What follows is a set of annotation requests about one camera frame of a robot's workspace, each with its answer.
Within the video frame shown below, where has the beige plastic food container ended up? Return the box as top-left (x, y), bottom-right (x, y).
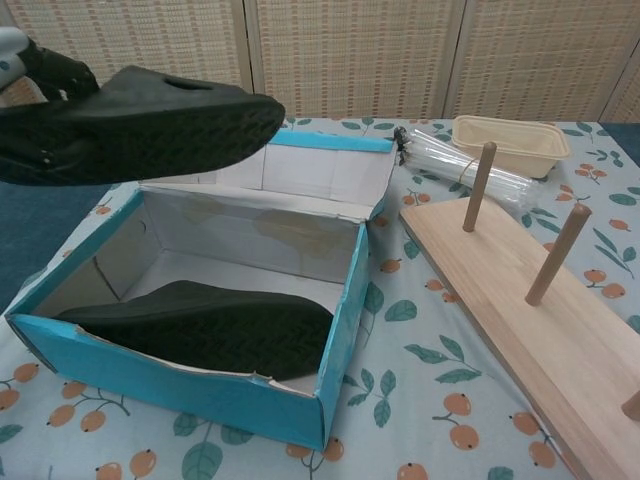
top-left (452, 114), bottom-right (572, 180)

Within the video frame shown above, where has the tan rubber band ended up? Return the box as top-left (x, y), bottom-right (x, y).
top-left (452, 157), bottom-right (481, 190)

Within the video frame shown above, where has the light wooden base board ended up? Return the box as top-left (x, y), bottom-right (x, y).
top-left (398, 197), bottom-right (640, 480)

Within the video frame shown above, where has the short wooden peg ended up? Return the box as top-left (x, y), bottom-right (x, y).
top-left (462, 141), bottom-right (498, 234)

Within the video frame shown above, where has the fruit and leaf print tablecloth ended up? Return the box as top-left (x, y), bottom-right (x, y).
top-left (0, 115), bottom-right (640, 480)

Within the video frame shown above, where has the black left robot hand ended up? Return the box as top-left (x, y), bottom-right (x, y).
top-left (0, 44), bottom-right (104, 187)

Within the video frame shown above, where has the dark green shoe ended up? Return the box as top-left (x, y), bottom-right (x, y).
top-left (57, 279), bottom-right (334, 386)
top-left (0, 64), bottom-right (287, 187)

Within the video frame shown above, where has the tall wooden peg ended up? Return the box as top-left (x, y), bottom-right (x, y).
top-left (523, 202), bottom-right (593, 307)

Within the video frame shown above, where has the bundle of clear plastic straws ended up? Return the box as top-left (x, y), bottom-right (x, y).
top-left (394, 127), bottom-right (544, 206)

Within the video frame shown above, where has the blue cardboard shoe box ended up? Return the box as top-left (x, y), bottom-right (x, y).
top-left (2, 128), bottom-right (396, 451)

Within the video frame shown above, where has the woven bamboo folding screen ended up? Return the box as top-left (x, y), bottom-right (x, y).
top-left (0, 0), bottom-right (640, 124)

